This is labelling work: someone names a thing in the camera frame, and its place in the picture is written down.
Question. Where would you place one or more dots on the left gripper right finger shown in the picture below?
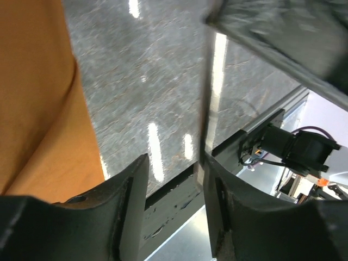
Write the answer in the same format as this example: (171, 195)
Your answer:
(247, 224)

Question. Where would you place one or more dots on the orange cloth napkin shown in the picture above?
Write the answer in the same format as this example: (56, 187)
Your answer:
(48, 145)

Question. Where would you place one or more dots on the aluminium front rail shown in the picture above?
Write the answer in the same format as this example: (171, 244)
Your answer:
(289, 101)

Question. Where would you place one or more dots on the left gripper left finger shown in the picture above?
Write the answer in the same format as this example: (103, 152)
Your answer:
(103, 223)

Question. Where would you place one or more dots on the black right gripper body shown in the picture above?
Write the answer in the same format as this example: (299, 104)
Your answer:
(307, 40)

